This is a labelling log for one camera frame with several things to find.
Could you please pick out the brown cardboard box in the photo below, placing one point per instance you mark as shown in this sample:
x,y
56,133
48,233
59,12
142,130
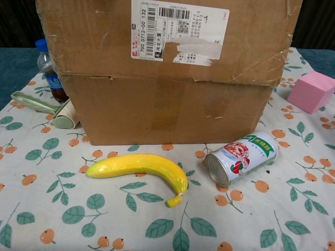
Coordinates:
x,y
157,99

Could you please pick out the yellow banana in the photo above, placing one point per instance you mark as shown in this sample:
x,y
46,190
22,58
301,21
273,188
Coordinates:
x,y
146,163

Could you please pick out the printed white tin can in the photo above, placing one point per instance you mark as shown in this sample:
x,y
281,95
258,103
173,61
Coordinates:
x,y
246,157

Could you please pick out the green lint roller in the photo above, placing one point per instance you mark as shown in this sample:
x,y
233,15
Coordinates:
x,y
65,119

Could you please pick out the floral leaf print tablecloth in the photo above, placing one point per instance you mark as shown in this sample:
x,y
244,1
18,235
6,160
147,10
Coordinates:
x,y
78,222

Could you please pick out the cola bottle blue cap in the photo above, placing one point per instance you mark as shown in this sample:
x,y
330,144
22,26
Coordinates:
x,y
48,65

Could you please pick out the pink foam cube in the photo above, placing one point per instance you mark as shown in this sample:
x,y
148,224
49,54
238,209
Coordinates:
x,y
308,94

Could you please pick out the teal table cover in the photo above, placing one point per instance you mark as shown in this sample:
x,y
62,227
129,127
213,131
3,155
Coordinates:
x,y
15,68

